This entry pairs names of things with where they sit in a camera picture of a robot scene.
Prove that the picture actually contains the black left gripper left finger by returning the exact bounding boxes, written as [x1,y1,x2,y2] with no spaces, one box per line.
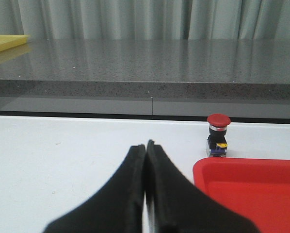
[44,145,145,233]

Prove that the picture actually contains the grey stone counter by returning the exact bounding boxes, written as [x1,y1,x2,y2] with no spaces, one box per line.
[0,39,290,118]

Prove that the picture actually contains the red plastic tray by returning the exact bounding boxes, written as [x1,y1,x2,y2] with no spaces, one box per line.
[193,157,290,233]

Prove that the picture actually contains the yellow plastic tray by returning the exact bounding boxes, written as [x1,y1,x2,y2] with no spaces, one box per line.
[0,35,30,52]

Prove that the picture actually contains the red mushroom push button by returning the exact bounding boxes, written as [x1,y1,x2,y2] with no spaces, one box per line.
[207,114,231,157]

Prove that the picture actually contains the grey pleated curtain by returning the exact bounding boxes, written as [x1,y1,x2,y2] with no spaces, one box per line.
[0,0,290,39]

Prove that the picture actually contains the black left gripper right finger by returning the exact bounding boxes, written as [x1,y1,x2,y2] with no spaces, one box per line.
[145,140,259,233]

